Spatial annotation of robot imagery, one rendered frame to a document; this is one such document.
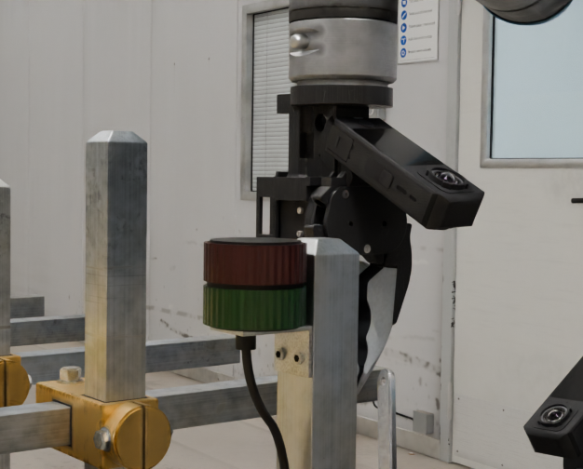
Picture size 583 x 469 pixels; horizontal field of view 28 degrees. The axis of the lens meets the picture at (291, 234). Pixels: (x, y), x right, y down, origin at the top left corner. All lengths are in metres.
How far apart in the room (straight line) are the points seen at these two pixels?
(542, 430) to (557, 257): 3.35
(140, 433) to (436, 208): 0.30
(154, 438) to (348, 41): 0.33
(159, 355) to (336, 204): 0.54
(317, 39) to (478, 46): 3.83
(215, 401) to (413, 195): 0.35
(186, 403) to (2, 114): 8.38
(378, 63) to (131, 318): 0.28
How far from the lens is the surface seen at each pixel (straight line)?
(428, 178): 0.74
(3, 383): 1.11
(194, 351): 1.29
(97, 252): 0.90
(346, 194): 0.78
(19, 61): 9.01
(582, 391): 0.96
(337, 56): 0.78
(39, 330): 1.48
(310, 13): 0.79
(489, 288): 4.53
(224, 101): 6.17
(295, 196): 0.79
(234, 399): 1.02
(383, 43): 0.79
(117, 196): 0.89
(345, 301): 0.70
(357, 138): 0.77
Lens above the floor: 1.15
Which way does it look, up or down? 3 degrees down
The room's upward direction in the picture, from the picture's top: 1 degrees clockwise
